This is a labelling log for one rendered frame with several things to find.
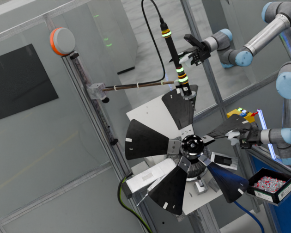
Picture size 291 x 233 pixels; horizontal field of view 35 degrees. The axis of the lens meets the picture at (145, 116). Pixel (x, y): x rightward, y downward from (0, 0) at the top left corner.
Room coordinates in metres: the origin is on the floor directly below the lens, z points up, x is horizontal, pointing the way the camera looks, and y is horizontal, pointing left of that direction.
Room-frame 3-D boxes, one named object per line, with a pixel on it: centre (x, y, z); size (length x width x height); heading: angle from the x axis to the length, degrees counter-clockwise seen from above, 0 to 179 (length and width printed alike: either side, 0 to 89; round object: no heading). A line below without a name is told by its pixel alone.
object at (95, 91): (2.62, 0.21, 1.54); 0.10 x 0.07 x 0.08; 47
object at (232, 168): (2.24, -0.29, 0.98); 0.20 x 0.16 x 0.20; 12
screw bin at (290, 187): (2.07, -0.47, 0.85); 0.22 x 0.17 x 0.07; 28
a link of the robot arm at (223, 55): (2.29, -0.52, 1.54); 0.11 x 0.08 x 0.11; 18
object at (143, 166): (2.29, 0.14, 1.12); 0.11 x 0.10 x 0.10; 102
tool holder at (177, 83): (2.20, -0.24, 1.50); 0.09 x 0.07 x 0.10; 47
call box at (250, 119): (2.56, -0.54, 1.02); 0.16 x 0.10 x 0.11; 12
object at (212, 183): (2.19, -0.22, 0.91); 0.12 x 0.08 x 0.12; 12
